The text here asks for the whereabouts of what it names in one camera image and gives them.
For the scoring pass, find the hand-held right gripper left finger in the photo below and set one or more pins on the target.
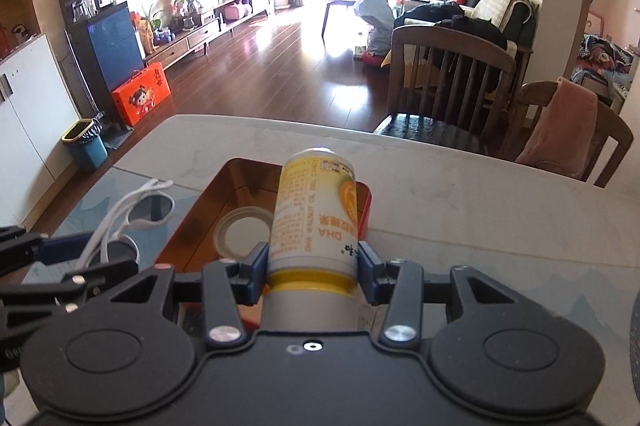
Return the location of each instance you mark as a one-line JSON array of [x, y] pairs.
[[258, 273]]

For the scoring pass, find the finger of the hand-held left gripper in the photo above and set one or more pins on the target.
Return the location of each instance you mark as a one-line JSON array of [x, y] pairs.
[[100, 276], [65, 248]]

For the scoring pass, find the wooden slat chair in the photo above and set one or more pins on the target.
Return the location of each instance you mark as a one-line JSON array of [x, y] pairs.
[[425, 128]]

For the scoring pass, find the blue trash bin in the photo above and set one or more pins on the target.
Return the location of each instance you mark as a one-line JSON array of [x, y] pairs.
[[85, 145]]

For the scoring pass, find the red floor item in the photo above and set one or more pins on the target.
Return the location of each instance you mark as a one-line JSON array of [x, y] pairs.
[[372, 58]]

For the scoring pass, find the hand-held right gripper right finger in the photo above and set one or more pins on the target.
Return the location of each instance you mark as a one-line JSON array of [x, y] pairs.
[[369, 276]]

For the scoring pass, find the black and blue drinks cabinet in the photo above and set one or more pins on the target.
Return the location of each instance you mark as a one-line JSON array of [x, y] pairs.
[[112, 45]]

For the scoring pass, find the wooden chair with towel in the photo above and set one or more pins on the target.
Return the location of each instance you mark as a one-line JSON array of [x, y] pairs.
[[607, 140]]

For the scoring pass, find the white sunglasses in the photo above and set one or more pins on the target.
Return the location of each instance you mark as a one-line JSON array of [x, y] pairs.
[[150, 208]]

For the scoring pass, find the white cabinet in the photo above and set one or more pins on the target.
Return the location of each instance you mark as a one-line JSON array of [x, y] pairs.
[[30, 115]]

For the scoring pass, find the white yellow bottle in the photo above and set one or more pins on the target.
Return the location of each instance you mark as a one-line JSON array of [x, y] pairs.
[[315, 216]]

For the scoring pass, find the black jacket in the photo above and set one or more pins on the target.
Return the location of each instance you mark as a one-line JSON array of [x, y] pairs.
[[450, 18]]

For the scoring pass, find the pink towel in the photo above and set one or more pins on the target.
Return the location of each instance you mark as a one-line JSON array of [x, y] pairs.
[[560, 125]]

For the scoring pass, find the printed bed blanket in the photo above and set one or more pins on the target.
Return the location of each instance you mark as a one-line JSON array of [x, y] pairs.
[[605, 55]]

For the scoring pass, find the red tin box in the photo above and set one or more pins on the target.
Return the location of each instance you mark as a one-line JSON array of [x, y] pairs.
[[200, 226]]

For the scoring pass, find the clear round lid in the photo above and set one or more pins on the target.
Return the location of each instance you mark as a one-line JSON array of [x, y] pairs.
[[235, 231]]

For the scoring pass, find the orange gift box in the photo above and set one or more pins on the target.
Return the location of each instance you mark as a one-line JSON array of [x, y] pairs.
[[142, 98]]

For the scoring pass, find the wooden television stand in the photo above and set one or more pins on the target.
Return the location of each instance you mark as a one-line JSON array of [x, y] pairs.
[[200, 38]]

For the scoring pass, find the pink storage case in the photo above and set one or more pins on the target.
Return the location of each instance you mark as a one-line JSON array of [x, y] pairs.
[[235, 13]]

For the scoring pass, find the cream sofa blanket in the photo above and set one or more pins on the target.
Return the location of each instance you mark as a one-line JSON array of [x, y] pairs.
[[500, 3]]

